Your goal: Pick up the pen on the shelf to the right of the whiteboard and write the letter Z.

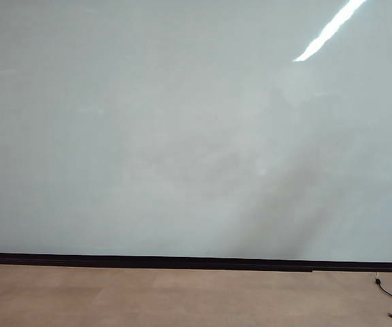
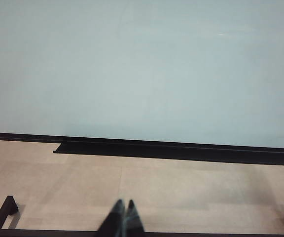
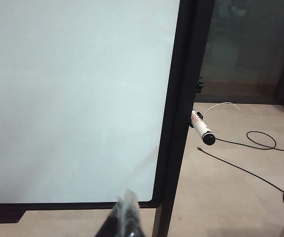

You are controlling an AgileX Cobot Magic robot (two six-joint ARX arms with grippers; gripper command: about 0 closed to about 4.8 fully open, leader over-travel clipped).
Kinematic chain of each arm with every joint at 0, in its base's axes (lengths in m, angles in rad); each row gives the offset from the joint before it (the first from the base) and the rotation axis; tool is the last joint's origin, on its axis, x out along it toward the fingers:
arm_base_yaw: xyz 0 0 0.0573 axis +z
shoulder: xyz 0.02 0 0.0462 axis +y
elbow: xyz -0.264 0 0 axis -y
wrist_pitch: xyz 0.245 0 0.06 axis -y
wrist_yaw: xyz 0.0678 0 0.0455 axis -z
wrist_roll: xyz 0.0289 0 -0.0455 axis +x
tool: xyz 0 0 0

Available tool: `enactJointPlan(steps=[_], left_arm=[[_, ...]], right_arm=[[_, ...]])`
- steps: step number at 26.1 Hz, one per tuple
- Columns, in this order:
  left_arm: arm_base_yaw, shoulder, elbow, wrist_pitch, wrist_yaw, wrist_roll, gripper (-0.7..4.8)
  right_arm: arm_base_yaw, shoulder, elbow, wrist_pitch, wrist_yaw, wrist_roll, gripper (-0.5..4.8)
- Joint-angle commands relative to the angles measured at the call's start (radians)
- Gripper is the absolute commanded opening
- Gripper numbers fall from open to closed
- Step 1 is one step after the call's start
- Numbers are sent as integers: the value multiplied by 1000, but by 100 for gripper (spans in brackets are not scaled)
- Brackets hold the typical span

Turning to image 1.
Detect large white whiteboard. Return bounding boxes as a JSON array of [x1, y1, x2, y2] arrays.
[[0, 0, 392, 264]]

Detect black whiteboard bottom rail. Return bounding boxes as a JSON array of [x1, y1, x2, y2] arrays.
[[0, 251, 392, 274]]

